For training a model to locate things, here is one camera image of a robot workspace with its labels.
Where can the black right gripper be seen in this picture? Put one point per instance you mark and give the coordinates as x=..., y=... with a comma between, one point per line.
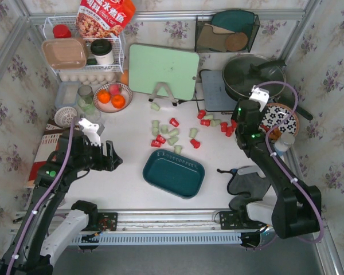
x=247, y=115

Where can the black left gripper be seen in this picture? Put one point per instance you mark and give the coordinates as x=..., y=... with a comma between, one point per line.
x=104, y=158

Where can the clear glass cup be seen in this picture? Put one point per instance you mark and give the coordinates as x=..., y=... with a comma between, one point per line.
x=93, y=115

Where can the teal storage basket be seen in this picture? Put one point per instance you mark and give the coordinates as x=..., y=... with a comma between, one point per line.
x=174, y=173

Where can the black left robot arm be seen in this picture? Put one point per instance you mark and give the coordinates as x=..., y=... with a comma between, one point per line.
x=33, y=250

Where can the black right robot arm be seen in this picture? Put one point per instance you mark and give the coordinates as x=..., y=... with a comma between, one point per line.
x=297, y=208

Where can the white strainer basket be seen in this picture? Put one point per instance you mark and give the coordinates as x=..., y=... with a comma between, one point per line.
x=64, y=116

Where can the green capsule by basket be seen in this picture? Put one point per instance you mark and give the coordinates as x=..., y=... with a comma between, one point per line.
x=177, y=149

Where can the white black-lid coffee cup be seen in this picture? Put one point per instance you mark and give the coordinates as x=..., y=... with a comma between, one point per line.
x=102, y=50

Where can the white bottle grey cap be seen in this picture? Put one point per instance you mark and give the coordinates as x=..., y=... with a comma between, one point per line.
x=284, y=142

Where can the patterned orange cloth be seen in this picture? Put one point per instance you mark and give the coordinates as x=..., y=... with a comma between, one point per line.
x=48, y=144

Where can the red capsule right middle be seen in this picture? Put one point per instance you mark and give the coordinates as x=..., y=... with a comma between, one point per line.
x=205, y=122

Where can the grey induction cooker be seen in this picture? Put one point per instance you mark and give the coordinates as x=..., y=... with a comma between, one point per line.
x=215, y=96

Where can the red capsule by cooker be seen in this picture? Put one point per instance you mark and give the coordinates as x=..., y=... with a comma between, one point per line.
x=201, y=114

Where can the red capsule center right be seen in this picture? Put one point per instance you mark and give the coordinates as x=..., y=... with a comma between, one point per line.
x=195, y=143

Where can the fruit bowl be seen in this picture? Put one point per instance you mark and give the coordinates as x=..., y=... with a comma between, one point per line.
x=108, y=107

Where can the green capsule center right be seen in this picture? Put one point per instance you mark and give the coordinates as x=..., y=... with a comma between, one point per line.
x=193, y=133

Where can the black frying pan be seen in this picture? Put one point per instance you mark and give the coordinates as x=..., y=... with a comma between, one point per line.
x=242, y=72

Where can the green glass jar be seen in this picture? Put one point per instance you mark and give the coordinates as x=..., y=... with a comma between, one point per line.
x=85, y=101

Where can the orange fruit left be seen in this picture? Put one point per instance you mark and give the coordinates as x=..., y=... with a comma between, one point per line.
x=103, y=96

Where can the orange fruit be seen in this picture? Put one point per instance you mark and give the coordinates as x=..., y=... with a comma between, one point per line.
x=103, y=96
x=118, y=101

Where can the clear food container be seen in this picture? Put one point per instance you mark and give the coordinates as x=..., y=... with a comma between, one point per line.
x=67, y=95

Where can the orange fruit right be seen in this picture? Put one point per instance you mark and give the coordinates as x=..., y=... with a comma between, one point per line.
x=118, y=101

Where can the red capsule left lower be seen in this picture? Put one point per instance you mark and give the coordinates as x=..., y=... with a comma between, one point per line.
x=155, y=143

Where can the red apple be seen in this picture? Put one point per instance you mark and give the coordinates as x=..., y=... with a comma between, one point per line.
x=115, y=89

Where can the red capsule center top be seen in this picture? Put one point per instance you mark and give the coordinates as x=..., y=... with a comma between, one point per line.
x=174, y=122

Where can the egg carton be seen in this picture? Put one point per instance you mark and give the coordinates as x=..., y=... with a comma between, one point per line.
x=93, y=78

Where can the green capsule near board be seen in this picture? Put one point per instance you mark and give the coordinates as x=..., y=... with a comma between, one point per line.
x=155, y=106

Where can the orange behind board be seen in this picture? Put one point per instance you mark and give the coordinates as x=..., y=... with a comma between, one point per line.
x=124, y=79

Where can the round cork coaster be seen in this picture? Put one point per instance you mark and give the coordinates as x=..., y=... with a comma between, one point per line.
x=236, y=42

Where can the beige plastic tray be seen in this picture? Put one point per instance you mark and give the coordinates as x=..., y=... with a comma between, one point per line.
x=65, y=53

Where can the black mesh organizer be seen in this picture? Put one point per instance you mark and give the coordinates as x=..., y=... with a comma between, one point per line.
x=209, y=38

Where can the green cutting board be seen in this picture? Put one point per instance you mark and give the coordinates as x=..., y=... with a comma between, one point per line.
x=150, y=65

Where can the teal plate in organizer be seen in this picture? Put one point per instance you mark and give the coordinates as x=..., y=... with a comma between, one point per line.
x=238, y=21

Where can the red lid jar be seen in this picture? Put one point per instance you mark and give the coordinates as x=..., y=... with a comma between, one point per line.
x=61, y=31

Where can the red snack bag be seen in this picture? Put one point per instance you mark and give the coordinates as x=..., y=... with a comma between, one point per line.
x=103, y=18

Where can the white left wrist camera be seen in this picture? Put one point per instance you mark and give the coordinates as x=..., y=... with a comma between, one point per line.
x=92, y=131

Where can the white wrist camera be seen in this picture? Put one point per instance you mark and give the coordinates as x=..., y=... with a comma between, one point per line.
x=260, y=96
x=92, y=131

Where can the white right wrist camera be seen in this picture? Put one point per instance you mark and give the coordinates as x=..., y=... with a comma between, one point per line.
x=260, y=96

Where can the white wire rack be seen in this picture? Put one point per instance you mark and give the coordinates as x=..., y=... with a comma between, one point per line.
x=118, y=44

